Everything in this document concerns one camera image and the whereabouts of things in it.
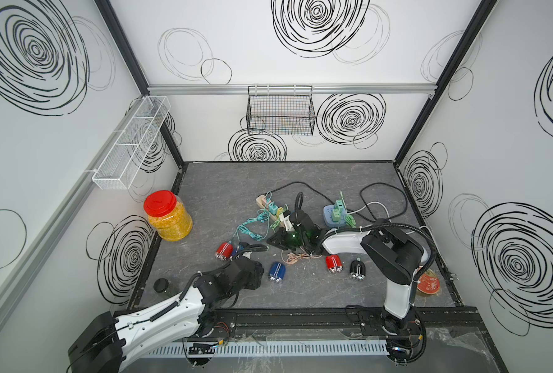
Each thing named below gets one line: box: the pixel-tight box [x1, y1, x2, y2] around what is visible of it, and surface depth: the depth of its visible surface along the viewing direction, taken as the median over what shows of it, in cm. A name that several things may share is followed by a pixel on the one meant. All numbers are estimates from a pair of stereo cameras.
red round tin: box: [413, 266, 441, 295], surface depth 80 cm
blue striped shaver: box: [268, 261, 287, 283], surface depth 84 cm
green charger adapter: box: [331, 198, 348, 224], surface depth 97 cm
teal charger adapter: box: [267, 200, 279, 216], surface depth 96 cm
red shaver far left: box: [215, 241, 234, 261], surface depth 88 cm
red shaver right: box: [325, 254, 343, 274], surface depth 86 cm
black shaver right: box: [349, 259, 366, 281], surface depth 84 cm
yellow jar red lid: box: [143, 189, 193, 242], surface depth 86 cm
